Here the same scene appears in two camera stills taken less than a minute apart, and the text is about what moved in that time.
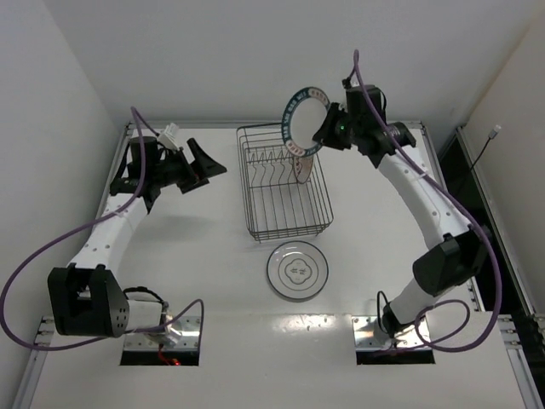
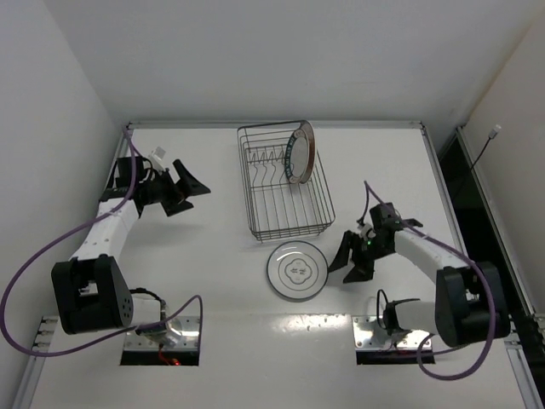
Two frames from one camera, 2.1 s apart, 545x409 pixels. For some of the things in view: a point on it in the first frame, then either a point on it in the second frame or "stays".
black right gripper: x=330 y=129 to x=358 y=254
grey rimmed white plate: x=297 y=269 stays
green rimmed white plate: x=302 y=117 to x=296 y=157
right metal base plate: x=368 y=333 stays
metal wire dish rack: x=278 y=205 stays
